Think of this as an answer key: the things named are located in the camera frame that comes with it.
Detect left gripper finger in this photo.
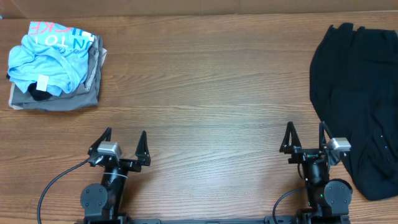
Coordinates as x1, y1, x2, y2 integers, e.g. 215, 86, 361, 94
88, 127, 112, 155
135, 131, 151, 166

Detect black t-shirt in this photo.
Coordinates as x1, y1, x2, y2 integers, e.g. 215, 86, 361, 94
310, 23, 397, 200

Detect light blue printed t-shirt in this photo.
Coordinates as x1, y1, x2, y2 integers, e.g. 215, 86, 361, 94
7, 21, 95, 96

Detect grey folded garment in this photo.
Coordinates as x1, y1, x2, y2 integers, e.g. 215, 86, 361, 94
11, 34, 103, 112

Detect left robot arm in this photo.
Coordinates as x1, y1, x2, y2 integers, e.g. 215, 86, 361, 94
80, 128, 151, 224

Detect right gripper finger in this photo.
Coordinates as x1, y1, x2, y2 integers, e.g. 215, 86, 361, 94
319, 121, 333, 148
279, 121, 302, 153

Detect beige folded garment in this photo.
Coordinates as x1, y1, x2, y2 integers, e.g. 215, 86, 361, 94
8, 46, 108, 110

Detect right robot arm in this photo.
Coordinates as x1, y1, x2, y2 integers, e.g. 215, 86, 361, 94
272, 121, 353, 224

